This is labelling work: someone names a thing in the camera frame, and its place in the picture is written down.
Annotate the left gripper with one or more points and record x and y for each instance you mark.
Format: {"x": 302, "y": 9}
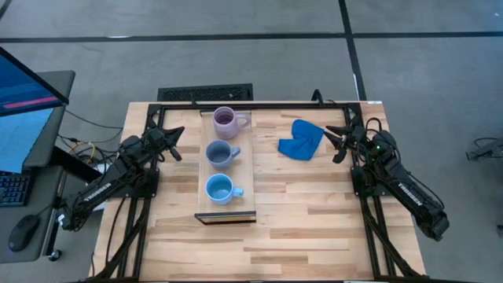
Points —
{"x": 159, "y": 139}

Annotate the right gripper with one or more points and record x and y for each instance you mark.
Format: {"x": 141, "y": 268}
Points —
{"x": 351, "y": 139}

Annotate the grey-blue mug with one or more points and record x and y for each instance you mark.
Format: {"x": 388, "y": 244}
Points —
{"x": 219, "y": 155}

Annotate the purple mug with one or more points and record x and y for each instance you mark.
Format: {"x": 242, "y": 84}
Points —
{"x": 226, "y": 122}

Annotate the light blue mug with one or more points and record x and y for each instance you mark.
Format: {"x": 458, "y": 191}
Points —
{"x": 220, "y": 189}

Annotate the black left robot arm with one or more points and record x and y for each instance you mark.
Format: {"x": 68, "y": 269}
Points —
{"x": 106, "y": 184}

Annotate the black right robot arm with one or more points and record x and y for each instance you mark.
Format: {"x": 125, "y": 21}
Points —
{"x": 408, "y": 192}

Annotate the blue cloth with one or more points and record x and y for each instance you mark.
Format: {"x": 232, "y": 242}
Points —
{"x": 302, "y": 141}

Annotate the grey side desk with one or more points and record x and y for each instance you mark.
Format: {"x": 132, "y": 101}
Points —
{"x": 43, "y": 137}

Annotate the computer monitor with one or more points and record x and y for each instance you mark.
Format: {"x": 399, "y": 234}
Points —
{"x": 19, "y": 94}

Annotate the black caster wheel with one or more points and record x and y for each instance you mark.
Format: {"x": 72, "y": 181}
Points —
{"x": 55, "y": 255}

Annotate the backlit keyboard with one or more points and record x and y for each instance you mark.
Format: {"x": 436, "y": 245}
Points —
{"x": 13, "y": 188}

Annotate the black computer mouse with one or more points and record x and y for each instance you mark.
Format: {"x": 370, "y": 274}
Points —
{"x": 23, "y": 232}

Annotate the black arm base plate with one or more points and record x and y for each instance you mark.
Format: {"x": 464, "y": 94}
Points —
{"x": 363, "y": 184}
{"x": 147, "y": 188}

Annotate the black aluminium table frame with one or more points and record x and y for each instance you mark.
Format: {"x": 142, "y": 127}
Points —
{"x": 275, "y": 106}

